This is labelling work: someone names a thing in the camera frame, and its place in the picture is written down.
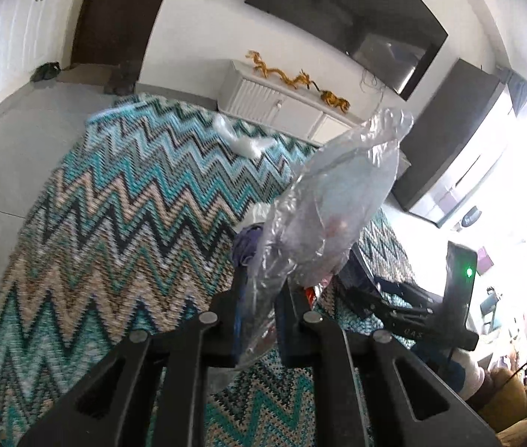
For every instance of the clear plastic bag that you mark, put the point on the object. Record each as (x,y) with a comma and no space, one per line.
(309,230)

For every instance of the teal zigzag woven rug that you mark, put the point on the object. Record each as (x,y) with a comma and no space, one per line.
(134,229)

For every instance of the dark shoes by door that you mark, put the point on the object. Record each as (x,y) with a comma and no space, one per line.
(121,82)

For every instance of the clear plastic wrap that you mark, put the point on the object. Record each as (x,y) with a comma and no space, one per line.
(247,147)

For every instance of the dark grey tall cabinet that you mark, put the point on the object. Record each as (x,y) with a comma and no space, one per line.
(444,128)

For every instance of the dark brown entry door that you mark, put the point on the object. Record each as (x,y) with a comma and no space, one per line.
(114,32)

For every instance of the black shoes near cabinet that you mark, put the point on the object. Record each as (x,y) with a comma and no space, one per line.
(46,72)

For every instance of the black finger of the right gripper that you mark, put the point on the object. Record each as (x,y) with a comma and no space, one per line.
(399,305)

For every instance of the white low TV cabinet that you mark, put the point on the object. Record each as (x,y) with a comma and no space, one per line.
(245,94)

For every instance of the black device green light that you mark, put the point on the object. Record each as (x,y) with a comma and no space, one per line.
(461,264)

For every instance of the golden dragon ornament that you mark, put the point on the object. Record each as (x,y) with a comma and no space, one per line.
(301,80)

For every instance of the wall-mounted black television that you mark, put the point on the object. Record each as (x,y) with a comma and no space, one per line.
(396,40)

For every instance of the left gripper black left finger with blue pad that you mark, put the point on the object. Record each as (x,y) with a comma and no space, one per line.
(149,389)

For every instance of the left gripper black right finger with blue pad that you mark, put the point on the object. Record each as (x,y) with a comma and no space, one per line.
(371,390)

